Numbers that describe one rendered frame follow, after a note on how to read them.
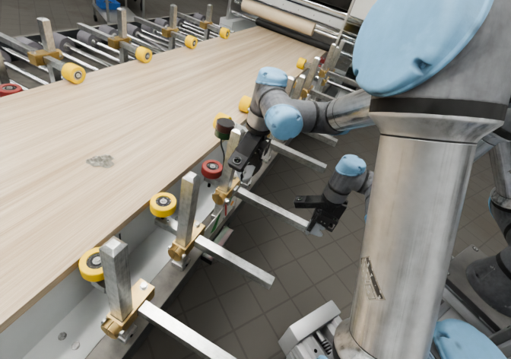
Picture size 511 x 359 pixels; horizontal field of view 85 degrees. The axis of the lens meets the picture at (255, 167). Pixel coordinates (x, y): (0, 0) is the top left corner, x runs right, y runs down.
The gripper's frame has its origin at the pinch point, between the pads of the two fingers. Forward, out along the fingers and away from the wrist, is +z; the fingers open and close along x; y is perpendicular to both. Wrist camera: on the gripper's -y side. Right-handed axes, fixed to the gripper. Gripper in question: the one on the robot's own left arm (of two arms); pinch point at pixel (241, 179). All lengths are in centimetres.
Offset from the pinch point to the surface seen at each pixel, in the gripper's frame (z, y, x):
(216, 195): 15.8, 2.5, 8.5
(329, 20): -7, 237, 32
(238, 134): -10.8, 6.3, 7.0
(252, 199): 16.3, 9.6, -3.0
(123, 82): 14, 37, 85
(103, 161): 10.3, -12.4, 44.8
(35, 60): 8, 15, 115
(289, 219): 16.4, 9.7, -18.6
